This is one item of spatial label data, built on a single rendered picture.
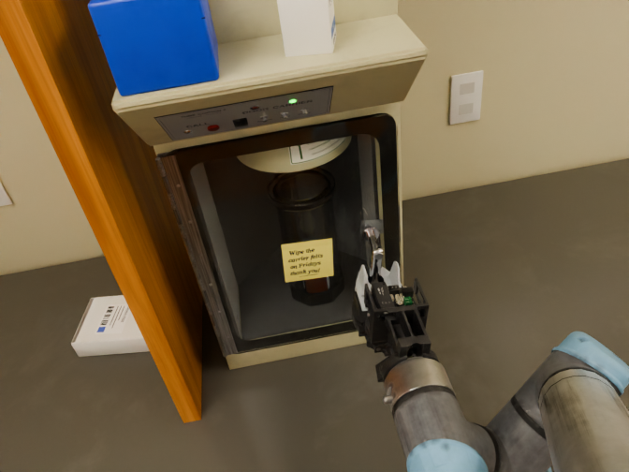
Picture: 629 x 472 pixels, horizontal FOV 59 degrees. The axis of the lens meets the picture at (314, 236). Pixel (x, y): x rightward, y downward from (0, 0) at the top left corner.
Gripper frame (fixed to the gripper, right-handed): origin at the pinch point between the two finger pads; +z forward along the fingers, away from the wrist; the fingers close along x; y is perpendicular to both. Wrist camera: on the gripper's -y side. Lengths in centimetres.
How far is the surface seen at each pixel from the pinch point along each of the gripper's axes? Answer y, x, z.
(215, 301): -4.7, 23.9, 3.5
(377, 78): 33.1, 2.4, -4.6
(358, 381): -20.9, 2.1, -3.1
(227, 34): 35.7, 17.7, 4.7
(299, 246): 4.5, 10.4, 3.4
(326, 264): 0.4, 6.5, 3.4
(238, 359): -20.5, 21.9, 4.7
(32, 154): 0, 60, 48
